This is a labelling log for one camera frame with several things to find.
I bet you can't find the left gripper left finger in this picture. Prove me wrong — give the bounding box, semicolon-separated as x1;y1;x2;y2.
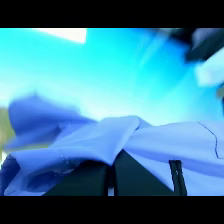
43;160;110;197

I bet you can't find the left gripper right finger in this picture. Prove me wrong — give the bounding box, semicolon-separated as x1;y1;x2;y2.
113;148;177;197

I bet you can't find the light blue shirt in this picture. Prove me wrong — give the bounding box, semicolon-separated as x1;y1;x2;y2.
0;94;224;197

